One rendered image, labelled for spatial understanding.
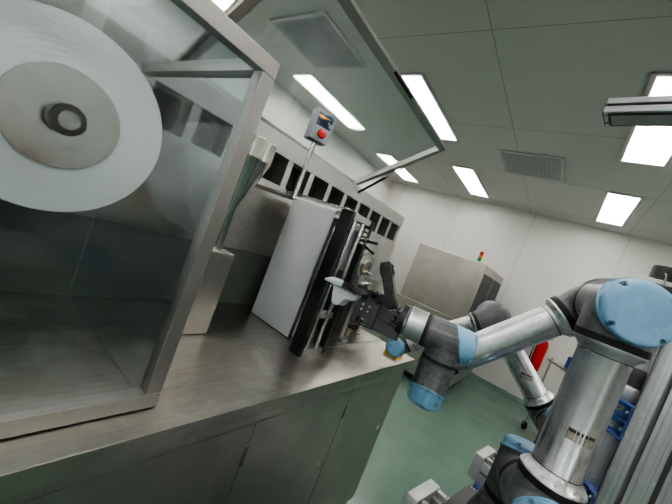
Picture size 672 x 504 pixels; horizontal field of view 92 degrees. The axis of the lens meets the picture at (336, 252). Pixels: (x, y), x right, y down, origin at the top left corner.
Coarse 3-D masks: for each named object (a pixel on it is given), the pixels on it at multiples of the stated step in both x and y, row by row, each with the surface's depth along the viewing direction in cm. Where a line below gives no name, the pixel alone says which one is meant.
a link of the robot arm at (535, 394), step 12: (492, 300) 134; (504, 360) 129; (516, 360) 125; (528, 360) 126; (516, 372) 125; (528, 372) 124; (528, 384) 123; (540, 384) 123; (528, 396) 124; (540, 396) 122; (552, 396) 121; (528, 408) 124; (540, 408) 120
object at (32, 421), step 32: (192, 0) 46; (224, 32) 51; (256, 64) 57; (256, 96) 58; (256, 128) 61; (224, 192) 60; (192, 256) 60; (192, 288) 61; (160, 352) 60; (160, 384) 63; (0, 416) 46; (32, 416) 48; (64, 416) 51; (96, 416) 55
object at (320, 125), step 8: (312, 112) 108; (320, 112) 105; (312, 120) 106; (320, 120) 106; (328, 120) 107; (312, 128) 105; (320, 128) 106; (328, 128) 108; (304, 136) 108; (312, 136) 105; (320, 136) 105; (328, 136) 108; (320, 144) 109
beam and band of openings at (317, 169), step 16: (272, 128) 129; (288, 144) 138; (288, 160) 142; (304, 160) 148; (320, 160) 156; (272, 176) 146; (288, 176) 144; (304, 176) 156; (320, 176) 159; (336, 176) 168; (304, 192) 155; (320, 192) 168; (336, 192) 182; (352, 192) 183; (352, 208) 192; (368, 208) 204; (384, 208) 216; (384, 224) 230; (400, 224) 241
